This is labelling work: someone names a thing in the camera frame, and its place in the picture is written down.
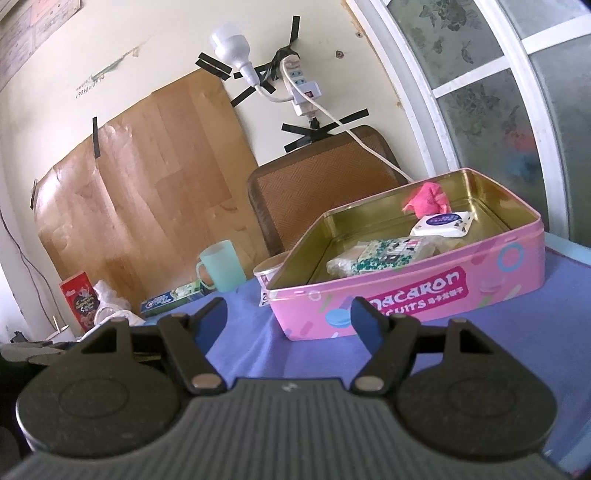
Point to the clear plastic bag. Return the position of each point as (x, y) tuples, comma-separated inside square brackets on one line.
[(115, 300)]

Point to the wood-grain wall sheet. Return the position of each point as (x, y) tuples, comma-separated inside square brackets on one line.
[(152, 184)]

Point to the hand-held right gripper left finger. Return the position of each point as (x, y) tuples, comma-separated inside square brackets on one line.
[(214, 318)]

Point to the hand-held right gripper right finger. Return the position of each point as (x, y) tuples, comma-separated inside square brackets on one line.
[(369, 323)]

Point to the paper wall notice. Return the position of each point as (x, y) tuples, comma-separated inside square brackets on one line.
[(27, 32)]

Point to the white blue label packet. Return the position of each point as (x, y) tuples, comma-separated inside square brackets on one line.
[(443, 225)]

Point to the pale green plastic cup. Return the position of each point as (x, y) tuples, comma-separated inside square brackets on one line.
[(224, 267)]

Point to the long black tape piece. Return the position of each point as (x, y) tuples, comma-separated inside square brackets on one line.
[(97, 138)]

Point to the white frosted window frame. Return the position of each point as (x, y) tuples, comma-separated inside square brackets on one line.
[(461, 92)]

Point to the red snack box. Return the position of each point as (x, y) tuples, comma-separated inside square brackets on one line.
[(81, 302)]

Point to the white enamel mug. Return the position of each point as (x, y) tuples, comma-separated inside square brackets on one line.
[(64, 334)]

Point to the pink biscuit tin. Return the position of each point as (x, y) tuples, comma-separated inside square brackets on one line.
[(415, 295)]

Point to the white bulb lamp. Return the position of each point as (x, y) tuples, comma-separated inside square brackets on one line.
[(228, 46)]

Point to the blue printed tablecloth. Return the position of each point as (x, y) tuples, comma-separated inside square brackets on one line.
[(295, 360)]

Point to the red label tin can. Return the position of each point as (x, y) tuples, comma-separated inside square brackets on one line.
[(268, 272)]

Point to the pink fuzzy cloth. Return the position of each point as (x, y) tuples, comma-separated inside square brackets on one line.
[(427, 198)]

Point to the white power strip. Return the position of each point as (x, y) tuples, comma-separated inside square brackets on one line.
[(302, 87)]

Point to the cluster of black tape strips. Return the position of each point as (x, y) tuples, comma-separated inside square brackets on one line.
[(323, 123)]

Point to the green print tissue pack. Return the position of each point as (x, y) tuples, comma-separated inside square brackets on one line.
[(392, 254)]

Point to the green blue toothpaste box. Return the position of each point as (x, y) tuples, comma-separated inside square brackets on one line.
[(173, 297)]

